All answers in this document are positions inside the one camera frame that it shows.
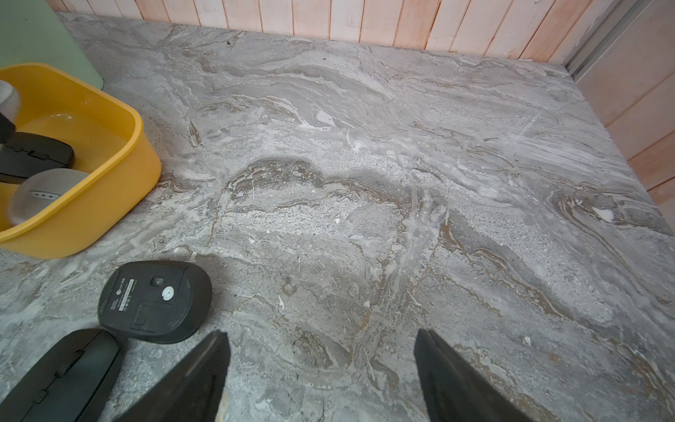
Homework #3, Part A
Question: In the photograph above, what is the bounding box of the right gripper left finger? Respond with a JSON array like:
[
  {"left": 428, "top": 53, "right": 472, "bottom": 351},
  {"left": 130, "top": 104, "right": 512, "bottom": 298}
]
[{"left": 116, "top": 331, "right": 231, "bottom": 421}]

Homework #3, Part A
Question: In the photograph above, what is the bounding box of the white mouse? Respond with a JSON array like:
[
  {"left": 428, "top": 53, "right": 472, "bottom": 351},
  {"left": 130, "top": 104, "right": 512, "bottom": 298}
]
[{"left": 0, "top": 80, "right": 21, "bottom": 124}]

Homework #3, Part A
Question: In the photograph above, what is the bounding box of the black mouse slim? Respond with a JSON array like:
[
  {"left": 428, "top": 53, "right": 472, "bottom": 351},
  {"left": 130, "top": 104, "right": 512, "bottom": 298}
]
[{"left": 1, "top": 329, "right": 126, "bottom": 421}]

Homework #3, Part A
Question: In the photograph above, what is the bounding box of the grey mouse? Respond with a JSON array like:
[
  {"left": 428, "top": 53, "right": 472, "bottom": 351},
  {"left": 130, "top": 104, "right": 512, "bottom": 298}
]
[{"left": 8, "top": 168, "right": 89, "bottom": 225}]

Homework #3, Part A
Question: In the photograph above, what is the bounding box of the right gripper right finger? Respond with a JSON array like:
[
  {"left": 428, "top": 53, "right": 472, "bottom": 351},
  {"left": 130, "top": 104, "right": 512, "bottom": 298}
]
[{"left": 414, "top": 329, "right": 530, "bottom": 421}]

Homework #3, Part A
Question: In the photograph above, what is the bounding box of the black mouse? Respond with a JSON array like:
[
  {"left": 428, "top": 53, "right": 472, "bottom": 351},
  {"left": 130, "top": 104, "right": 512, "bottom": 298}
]
[
  {"left": 98, "top": 260, "right": 213, "bottom": 344},
  {"left": 1, "top": 114, "right": 75, "bottom": 184}
]

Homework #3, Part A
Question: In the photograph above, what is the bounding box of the yellow plastic storage box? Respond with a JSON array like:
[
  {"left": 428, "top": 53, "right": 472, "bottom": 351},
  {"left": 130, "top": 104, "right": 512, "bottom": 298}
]
[{"left": 1, "top": 63, "right": 161, "bottom": 260}]

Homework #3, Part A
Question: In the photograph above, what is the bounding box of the green pen holder cup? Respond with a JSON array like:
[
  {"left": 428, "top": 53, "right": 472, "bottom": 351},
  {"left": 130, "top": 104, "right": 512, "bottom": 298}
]
[{"left": 1, "top": 0, "right": 105, "bottom": 89}]

